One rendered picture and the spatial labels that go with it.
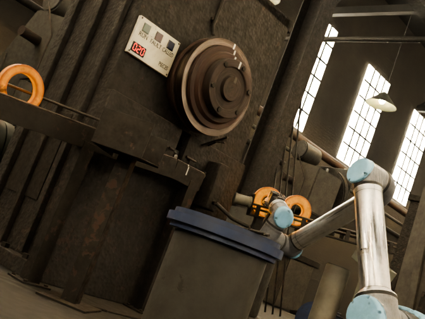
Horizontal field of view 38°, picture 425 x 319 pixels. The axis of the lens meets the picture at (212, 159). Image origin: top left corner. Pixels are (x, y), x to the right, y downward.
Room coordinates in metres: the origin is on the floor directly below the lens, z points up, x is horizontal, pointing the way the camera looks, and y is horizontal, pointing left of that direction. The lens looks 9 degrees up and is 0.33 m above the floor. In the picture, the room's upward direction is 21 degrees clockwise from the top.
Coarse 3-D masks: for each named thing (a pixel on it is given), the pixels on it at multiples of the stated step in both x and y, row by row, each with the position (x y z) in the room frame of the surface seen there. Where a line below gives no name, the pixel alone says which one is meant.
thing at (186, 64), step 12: (192, 48) 2.78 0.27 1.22; (204, 48) 2.76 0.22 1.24; (192, 60) 2.74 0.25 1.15; (180, 72) 2.75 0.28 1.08; (180, 84) 2.74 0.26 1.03; (180, 96) 2.76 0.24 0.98; (180, 108) 2.82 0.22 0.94; (192, 120) 2.83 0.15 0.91; (240, 120) 3.03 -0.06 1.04; (204, 132) 2.90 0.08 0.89; (216, 132) 2.95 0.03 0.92
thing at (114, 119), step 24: (120, 120) 2.23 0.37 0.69; (144, 120) 2.22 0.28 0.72; (96, 144) 2.30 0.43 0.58; (120, 144) 2.23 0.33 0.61; (144, 144) 2.21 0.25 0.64; (120, 168) 2.35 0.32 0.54; (120, 192) 2.36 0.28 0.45; (96, 216) 2.35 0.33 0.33; (96, 240) 2.35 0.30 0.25; (72, 288) 2.35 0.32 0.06; (96, 312) 2.40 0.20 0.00
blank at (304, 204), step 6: (288, 198) 3.11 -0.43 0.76; (294, 198) 3.11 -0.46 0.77; (300, 198) 3.11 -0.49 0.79; (288, 204) 3.11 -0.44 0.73; (300, 204) 3.12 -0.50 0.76; (306, 204) 3.12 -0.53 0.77; (306, 210) 3.12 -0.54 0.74; (294, 216) 3.12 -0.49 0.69; (306, 216) 3.12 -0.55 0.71; (294, 222) 3.12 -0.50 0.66
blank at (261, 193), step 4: (264, 188) 3.08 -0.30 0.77; (268, 188) 3.09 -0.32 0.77; (272, 188) 3.09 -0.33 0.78; (256, 192) 3.08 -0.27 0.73; (260, 192) 3.08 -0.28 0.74; (264, 192) 3.09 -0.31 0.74; (268, 192) 3.09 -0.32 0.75; (256, 196) 3.08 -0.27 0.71; (260, 196) 3.08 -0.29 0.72; (264, 196) 3.09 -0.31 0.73; (256, 200) 3.08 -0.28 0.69; (260, 200) 3.08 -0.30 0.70; (264, 208) 3.09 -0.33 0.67; (260, 212) 3.09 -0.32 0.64; (264, 216) 3.09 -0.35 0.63
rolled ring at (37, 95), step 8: (16, 64) 2.25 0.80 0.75; (8, 72) 2.22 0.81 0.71; (16, 72) 2.24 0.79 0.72; (24, 72) 2.26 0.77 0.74; (32, 72) 2.28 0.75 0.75; (0, 80) 2.21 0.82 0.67; (8, 80) 2.23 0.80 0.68; (32, 80) 2.31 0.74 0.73; (40, 80) 2.31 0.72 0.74; (0, 88) 2.22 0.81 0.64; (40, 88) 2.32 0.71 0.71; (32, 96) 2.33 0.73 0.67; (40, 96) 2.33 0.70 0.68
